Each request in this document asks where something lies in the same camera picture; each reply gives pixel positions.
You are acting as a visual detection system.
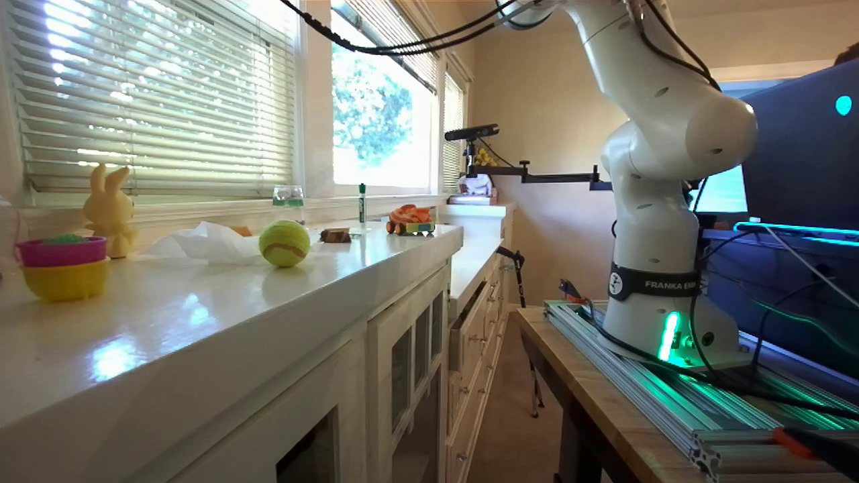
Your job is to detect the white slatted window blinds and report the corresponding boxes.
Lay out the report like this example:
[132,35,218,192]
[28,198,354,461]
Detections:
[3,0,304,203]

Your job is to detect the raised white window blinds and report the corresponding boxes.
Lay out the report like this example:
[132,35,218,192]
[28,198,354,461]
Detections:
[330,0,444,93]

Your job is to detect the orange tiger toy car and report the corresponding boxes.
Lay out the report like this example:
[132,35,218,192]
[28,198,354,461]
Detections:
[385,202,438,239]

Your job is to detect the small white object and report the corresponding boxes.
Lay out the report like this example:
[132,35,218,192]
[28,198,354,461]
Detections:
[454,172,497,203]

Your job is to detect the black tripod leg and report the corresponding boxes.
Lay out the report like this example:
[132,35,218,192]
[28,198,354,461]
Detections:
[493,243,548,421]

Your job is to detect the white counter cabinet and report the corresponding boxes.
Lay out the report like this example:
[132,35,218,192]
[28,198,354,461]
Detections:
[0,202,518,483]

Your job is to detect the yellow-green tennis ball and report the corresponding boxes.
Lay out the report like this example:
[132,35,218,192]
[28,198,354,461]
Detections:
[257,218,314,270]

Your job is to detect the clear glass jar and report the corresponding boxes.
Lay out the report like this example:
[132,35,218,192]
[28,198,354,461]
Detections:
[268,183,308,225]

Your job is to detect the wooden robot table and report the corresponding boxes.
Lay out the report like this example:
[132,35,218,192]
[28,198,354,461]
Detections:
[513,304,709,483]

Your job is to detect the white crumpled plastic bag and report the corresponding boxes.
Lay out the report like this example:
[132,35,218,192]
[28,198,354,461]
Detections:
[144,221,267,265]

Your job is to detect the aluminium extrusion rails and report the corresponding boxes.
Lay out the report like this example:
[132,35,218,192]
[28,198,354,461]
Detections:
[542,298,859,477]

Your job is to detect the bright computer monitor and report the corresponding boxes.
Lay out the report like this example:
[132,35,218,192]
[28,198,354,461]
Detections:
[693,164,751,218]

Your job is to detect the yellow bunny toy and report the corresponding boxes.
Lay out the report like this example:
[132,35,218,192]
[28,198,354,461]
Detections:
[81,162,139,264]

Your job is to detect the desk with glowing edge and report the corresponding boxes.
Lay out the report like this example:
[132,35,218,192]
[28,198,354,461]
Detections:
[700,218,859,378]

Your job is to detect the pink plastic bowl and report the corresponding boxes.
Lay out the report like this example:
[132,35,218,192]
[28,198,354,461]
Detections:
[13,234,111,268]

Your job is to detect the black bar camera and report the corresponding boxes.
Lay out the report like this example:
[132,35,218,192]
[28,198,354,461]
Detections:
[444,121,503,141]

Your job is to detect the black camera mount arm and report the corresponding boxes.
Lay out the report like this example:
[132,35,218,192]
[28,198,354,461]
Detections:
[460,136,615,195]

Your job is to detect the white window frame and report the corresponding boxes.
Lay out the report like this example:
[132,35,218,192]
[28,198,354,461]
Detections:
[0,0,473,225]

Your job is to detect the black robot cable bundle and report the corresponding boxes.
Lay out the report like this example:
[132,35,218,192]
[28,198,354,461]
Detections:
[279,0,539,58]

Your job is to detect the black base cable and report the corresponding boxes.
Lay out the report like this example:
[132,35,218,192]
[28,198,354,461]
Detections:
[558,280,859,423]

